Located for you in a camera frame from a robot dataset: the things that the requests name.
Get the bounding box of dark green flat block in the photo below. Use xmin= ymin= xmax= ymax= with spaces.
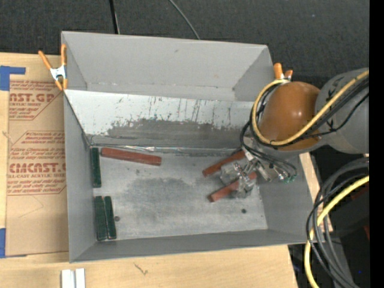
xmin=91 ymin=147 xmax=102 ymax=188
xmin=103 ymin=196 xmax=118 ymax=240
xmin=94 ymin=196 xmax=108 ymax=242

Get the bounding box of grey metal bin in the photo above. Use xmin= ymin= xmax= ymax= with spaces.
xmin=61 ymin=31 xmax=316 ymax=263

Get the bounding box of brown cardboard board red print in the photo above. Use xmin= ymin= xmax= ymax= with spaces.
xmin=0 ymin=52 xmax=70 ymax=258

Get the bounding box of red-brown flat block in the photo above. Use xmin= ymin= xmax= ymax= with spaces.
xmin=100 ymin=147 xmax=163 ymax=167
xmin=202 ymin=150 xmax=247 ymax=178
xmin=207 ymin=172 xmax=259 ymax=203

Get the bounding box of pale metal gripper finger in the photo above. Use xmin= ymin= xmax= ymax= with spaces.
xmin=230 ymin=176 xmax=256 ymax=199
xmin=220 ymin=162 xmax=246 ymax=184

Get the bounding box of black cylinder on white bracket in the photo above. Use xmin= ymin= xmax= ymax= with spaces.
xmin=261 ymin=160 xmax=281 ymax=182

